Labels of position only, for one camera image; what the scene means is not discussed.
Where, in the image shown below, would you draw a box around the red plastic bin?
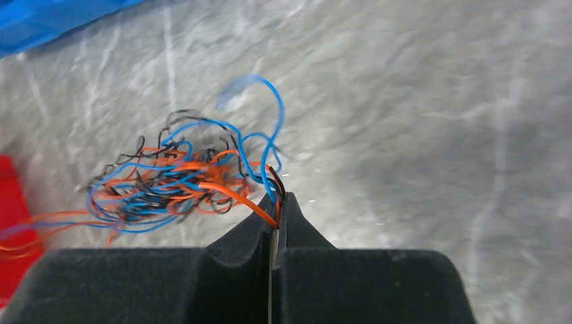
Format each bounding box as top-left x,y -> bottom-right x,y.
1,155 -> 44,308

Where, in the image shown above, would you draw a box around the orange blue black wires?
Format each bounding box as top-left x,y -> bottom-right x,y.
0,74 -> 287,263

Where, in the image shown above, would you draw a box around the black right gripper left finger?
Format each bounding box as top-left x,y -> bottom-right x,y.
1,214 -> 273,323

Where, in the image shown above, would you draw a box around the blue plastic divided bin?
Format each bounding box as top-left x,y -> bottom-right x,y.
1,0 -> 142,58

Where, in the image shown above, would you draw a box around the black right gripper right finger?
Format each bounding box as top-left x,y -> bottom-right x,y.
271,193 -> 476,323

